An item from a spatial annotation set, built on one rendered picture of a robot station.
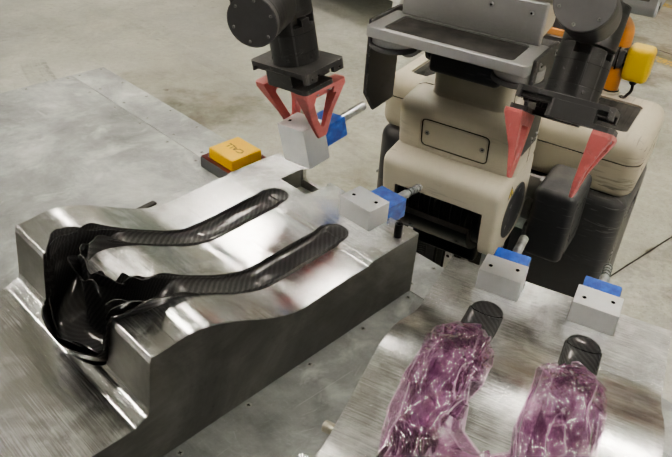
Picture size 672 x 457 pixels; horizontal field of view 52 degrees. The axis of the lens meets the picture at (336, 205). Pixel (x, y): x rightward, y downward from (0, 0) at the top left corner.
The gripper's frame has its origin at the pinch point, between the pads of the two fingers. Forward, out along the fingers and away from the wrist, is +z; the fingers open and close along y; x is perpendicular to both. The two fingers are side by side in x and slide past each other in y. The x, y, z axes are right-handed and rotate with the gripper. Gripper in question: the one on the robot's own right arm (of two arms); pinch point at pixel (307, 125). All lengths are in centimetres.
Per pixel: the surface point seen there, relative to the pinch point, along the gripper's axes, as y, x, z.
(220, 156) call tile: -22.0, -0.6, 11.2
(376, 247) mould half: 15.5, -5.1, 9.6
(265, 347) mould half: 16.8, -23.6, 10.3
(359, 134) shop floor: -131, 133, 100
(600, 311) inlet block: 38.2, 5.6, 14.8
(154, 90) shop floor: -222, 91, 83
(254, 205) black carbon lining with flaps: -1.5, -9.5, 7.6
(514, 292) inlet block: 29.2, 2.7, 14.7
